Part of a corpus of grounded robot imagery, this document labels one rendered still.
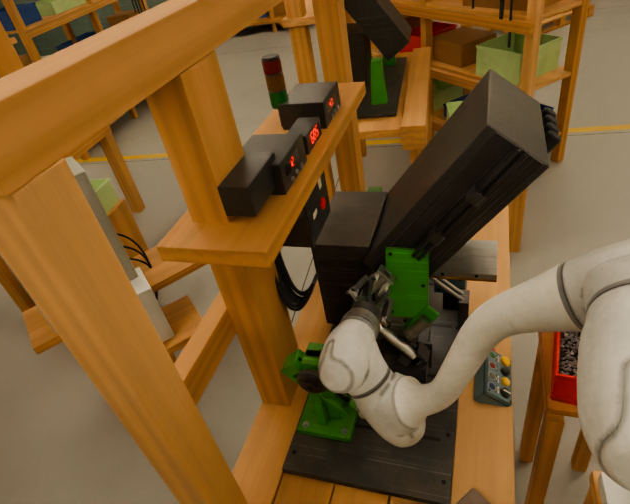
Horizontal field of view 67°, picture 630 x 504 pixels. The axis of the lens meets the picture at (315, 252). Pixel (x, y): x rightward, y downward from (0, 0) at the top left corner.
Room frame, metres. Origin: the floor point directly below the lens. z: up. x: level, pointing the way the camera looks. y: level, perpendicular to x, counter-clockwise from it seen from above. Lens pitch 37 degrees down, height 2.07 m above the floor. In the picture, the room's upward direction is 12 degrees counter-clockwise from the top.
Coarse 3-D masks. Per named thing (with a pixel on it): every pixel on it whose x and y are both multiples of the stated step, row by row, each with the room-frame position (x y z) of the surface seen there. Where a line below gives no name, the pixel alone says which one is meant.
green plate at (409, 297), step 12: (396, 252) 0.99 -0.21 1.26; (408, 252) 0.98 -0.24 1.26; (420, 252) 0.97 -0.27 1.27; (396, 264) 0.98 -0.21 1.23; (408, 264) 0.97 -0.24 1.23; (420, 264) 0.96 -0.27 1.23; (396, 276) 0.98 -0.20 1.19; (408, 276) 0.96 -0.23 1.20; (420, 276) 0.95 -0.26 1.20; (396, 288) 0.97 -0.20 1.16; (408, 288) 0.95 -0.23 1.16; (420, 288) 0.94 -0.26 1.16; (396, 300) 0.96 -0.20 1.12; (408, 300) 0.95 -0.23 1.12; (420, 300) 0.93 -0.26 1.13; (396, 312) 0.95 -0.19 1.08; (408, 312) 0.94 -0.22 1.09
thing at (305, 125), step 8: (296, 120) 1.21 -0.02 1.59; (304, 120) 1.20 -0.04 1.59; (312, 120) 1.19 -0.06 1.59; (296, 128) 1.16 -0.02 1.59; (304, 128) 1.15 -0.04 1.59; (312, 128) 1.15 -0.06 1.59; (320, 128) 1.20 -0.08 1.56; (304, 136) 1.10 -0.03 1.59; (312, 136) 1.14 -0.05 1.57; (304, 144) 1.10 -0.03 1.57; (312, 144) 1.13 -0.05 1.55
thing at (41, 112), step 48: (192, 0) 0.98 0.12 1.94; (240, 0) 1.13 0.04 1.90; (96, 48) 0.72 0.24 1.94; (144, 48) 0.80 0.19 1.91; (192, 48) 0.92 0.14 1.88; (0, 96) 0.57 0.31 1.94; (48, 96) 0.61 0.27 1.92; (96, 96) 0.67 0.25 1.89; (144, 96) 0.76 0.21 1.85; (0, 144) 0.53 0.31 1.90; (48, 144) 0.58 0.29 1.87; (0, 192) 0.51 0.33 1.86
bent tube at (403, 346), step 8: (384, 272) 0.98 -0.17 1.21; (384, 280) 0.96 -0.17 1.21; (392, 280) 0.95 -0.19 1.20; (376, 288) 0.96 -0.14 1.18; (384, 328) 0.93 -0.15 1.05; (384, 336) 0.92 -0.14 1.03; (392, 336) 0.91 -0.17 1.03; (392, 344) 0.90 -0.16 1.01; (400, 344) 0.89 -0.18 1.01; (408, 352) 0.88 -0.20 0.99
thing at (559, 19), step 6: (594, 6) 6.81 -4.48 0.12; (564, 12) 6.73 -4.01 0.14; (570, 12) 6.67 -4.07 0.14; (588, 12) 6.78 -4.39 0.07; (546, 18) 7.05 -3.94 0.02; (552, 18) 6.57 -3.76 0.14; (558, 18) 6.56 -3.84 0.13; (564, 18) 6.60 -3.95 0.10; (558, 24) 6.59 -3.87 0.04; (564, 24) 6.61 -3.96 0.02; (486, 30) 7.10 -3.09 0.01; (492, 30) 7.04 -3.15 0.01; (546, 30) 6.52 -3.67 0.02; (552, 30) 6.53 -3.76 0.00
